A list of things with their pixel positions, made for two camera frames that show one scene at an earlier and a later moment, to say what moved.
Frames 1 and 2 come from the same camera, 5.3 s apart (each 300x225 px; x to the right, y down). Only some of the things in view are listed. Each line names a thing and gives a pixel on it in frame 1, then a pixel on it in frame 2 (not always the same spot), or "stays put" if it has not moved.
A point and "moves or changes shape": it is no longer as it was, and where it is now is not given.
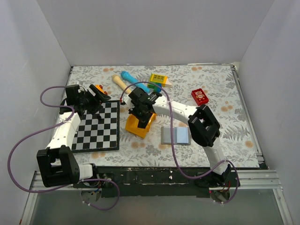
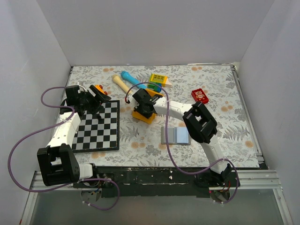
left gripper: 98,100 stays put
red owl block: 199,96 stays put
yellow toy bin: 132,123 moves or changes shape
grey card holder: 181,135 stays put
